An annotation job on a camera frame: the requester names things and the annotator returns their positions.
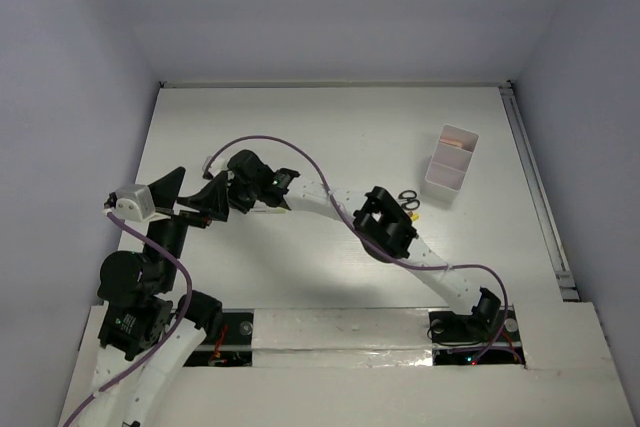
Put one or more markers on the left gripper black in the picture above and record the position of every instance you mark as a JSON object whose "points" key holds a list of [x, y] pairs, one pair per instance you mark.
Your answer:
{"points": [[173, 214]]}

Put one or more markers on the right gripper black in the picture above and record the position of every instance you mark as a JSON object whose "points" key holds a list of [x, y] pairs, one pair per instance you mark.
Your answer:
{"points": [[245, 205]]}

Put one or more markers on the pink eraser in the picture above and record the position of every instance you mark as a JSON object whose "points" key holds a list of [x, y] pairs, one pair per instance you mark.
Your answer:
{"points": [[454, 142]]}

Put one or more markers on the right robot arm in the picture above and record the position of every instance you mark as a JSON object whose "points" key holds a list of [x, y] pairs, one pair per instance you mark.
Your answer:
{"points": [[384, 229]]}

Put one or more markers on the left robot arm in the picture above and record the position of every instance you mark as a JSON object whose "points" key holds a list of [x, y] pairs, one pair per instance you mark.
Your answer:
{"points": [[155, 319]]}

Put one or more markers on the white front platform board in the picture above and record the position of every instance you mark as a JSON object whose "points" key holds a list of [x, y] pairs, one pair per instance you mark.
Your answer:
{"points": [[374, 367]]}

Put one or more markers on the white compartment pen holder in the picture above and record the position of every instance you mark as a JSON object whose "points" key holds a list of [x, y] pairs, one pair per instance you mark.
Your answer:
{"points": [[447, 167]]}

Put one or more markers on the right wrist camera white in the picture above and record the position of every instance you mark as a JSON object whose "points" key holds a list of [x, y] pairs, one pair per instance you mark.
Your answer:
{"points": [[213, 166]]}

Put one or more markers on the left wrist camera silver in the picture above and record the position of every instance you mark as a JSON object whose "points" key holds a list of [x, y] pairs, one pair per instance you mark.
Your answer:
{"points": [[133, 202]]}

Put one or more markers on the black handled scissors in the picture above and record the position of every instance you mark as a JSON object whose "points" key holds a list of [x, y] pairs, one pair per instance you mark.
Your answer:
{"points": [[408, 200]]}

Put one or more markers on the right side aluminium rail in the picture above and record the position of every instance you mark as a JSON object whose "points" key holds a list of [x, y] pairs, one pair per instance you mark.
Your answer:
{"points": [[554, 246]]}

